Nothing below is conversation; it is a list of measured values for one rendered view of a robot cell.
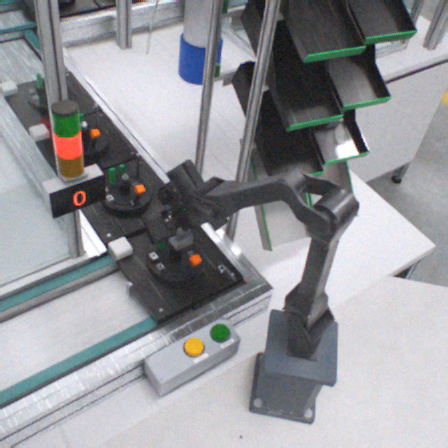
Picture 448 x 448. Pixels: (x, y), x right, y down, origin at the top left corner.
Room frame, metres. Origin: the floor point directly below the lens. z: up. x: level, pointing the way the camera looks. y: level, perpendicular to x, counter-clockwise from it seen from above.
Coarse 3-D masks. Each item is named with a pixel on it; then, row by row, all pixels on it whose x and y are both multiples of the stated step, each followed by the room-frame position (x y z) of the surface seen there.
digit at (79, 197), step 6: (78, 186) 0.79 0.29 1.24; (84, 186) 0.79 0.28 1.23; (72, 192) 0.78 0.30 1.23; (78, 192) 0.78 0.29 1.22; (84, 192) 0.79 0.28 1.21; (72, 198) 0.77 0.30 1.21; (78, 198) 0.78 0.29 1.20; (84, 198) 0.79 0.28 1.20; (90, 198) 0.80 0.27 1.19; (72, 204) 0.77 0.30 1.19; (78, 204) 0.78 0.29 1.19; (84, 204) 0.79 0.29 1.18; (72, 210) 0.77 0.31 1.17
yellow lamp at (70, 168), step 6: (78, 156) 0.79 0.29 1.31; (60, 162) 0.78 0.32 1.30; (66, 162) 0.78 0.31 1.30; (72, 162) 0.78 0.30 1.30; (78, 162) 0.79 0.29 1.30; (60, 168) 0.78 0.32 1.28; (66, 168) 0.78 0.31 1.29; (72, 168) 0.78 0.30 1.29; (78, 168) 0.79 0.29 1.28; (66, 174) 0.78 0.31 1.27; (72, 174) 0.78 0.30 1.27; (78, 174) 0.79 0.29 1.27
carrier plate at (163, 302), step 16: (128, 240) 0.89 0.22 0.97; (144, 240) 0.89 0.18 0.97; (208, 240) 0.93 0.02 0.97; (128, 256) 0.84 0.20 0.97; (144, 256) 0.84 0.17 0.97; (208, 256) 0.88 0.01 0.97; (224, 256) 0.88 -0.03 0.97; (128, 272) 0.79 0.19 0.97; (144, 272) 0.80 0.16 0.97; (208, 272) 0.83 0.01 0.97; (224, 272) 0.83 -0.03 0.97; (144, 288) 0.75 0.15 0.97; (160, 288) 0.76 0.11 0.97; (176, 288) 0.77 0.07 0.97; (192, 288) 0.77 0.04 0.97; (208, 288) 0.78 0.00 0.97; (224, 288) 0.79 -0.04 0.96; (144, 304) 0.72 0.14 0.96; (160, 304) 0.71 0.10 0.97; (176, 304) 0.72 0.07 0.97; (192, 304) 0.73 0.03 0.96; (160, 320) 0.68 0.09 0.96
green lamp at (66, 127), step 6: (54, 114) 0.78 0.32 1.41; (78, 114) 0.80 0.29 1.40; (54, 120) 0.78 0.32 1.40; (60, 120) 0.78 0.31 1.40; (66, 120) 0.78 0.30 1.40; (72, 120) 0.79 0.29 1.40; (78, 120) 0.80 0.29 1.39; (54, 126) 0.78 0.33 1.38; (60, 126) 0.78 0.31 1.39; (66, 126) 0.78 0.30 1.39; (72, 126) 0.79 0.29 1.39; (78, 126) 0.80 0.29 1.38; (54, 132) 0.79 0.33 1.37; (60, 132) 0.78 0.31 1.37; (66, 132) 0.78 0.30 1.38; (72, 132) 0.79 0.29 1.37; (78, 132) 0.80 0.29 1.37; (66, 138) 0.78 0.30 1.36
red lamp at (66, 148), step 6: (54, 138) 0.79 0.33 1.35; (60, 138) 0.78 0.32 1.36; (72, 138) 0.79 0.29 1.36; (78, 138) 0.80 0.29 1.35; (60, 144) 0.78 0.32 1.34; (66, 144) 0.78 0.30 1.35; (72, 144) 0.78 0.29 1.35; (78, 144) 0.79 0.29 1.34; (60, 150) 0.78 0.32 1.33; (66, 150) 0.78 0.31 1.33; (72, 150) 0.78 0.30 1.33; (78, 150) 0.79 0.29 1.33; (60, 156) 0.78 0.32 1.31; (66, 156) 0.78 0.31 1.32; (72, 156) 0.78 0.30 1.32
